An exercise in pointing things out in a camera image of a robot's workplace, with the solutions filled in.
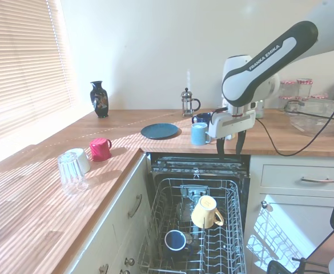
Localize grey dishwasher spray tower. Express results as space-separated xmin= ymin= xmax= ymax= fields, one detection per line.
xmin=180 ymin=184 xmax=209 ymax=237

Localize white drawer front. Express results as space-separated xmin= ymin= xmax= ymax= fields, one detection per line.
xmin=260 ymin=163 xmax=334 ymax=193

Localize copper drawer handle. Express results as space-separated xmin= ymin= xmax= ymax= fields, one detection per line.
xmin=300 ymin=176 xmax=334 ymax=184

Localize tall jar gingham lid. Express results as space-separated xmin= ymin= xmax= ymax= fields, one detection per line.
xmin=297 ymin=78 xmax=313 ymax=99
xmin=279 ymin=80 xmax=299 ymax=98

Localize dark navy mug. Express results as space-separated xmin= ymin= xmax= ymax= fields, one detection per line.
xmin=191 ymin=112 xmax=214 ymax=126

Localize white wire dishwasher rack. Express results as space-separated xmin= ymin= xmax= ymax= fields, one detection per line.
xmin=137 ymin=177 xmax=248 ymax=274

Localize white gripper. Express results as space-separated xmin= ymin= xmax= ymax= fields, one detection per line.
xmin=208 ymin=109 xmax=257 ymax=156

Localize window blind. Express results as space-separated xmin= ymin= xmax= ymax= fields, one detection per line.
xmin=0 ymin=0 xmax=75 ymax=143

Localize yellow mug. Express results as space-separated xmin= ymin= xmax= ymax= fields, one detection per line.
xmin=190 ymin=195 xmax=226 ymax=229

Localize curved metal cabinet handle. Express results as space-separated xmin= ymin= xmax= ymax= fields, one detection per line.
xmin=127 ymin=194 xmax=143 ymax=220

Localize light blue mug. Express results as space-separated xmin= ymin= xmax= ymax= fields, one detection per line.
xmin=190 ymin=122 xmax=212 ymax=146

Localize large clear ribbed tumbler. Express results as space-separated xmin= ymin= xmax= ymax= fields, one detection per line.
xmin=57 ymin=152 xmax=89 ymax=196

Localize red mug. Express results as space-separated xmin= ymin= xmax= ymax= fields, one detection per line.
xmin=89 ymin=138 xmax=112 ymax=162

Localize white cabinet door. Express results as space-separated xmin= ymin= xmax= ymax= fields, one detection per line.
xmin=257 ymin=194 xmax=334 ymax=271

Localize blue mug with white rim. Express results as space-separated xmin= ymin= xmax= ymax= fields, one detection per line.
xmin=164 ymin=229 xmax=195 ymax=253

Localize clear glass baking dish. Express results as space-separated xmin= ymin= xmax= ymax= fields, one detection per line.
xmin=288 ymin=98 xmax=334 ymax=138

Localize white base cabinet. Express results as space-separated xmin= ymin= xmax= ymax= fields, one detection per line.
xmin=66 ymin=153 xmax=154 ymax=274

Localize glass french press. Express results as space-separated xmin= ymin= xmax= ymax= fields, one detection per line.
xmin=180 ymin=87 xmax=202 ymax=118

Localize dark blue plate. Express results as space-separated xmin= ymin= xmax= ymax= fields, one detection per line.
xmin=140 ymin=123 xmax=182 ymax=140

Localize black cable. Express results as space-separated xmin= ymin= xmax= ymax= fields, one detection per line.
xmin=255 ymin=85 xmax=334 ymax=158

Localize dark blue painted vase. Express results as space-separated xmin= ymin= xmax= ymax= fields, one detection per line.
xmin=90 ymin=80 xmax=110 ymax=119

